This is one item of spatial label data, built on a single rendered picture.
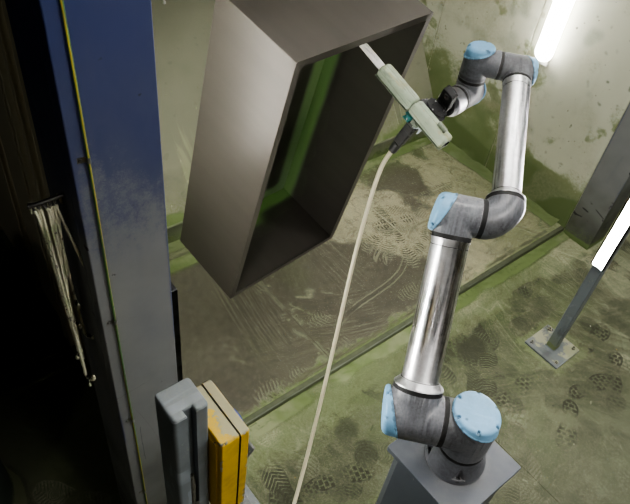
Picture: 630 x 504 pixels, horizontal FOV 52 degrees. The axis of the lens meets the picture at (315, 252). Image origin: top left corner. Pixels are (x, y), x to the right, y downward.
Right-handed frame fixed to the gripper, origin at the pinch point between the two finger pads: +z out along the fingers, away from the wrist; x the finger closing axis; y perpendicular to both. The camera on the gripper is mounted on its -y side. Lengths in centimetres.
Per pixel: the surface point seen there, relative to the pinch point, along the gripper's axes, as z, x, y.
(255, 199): 34, 15, 45
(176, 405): 122, -31, -37
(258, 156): 34.3, 22.4, 28.3
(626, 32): -181, -7, 18
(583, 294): -92, -91, 68
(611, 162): -179, -54, 67
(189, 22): -43, 133, 108
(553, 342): -92, -105, 102
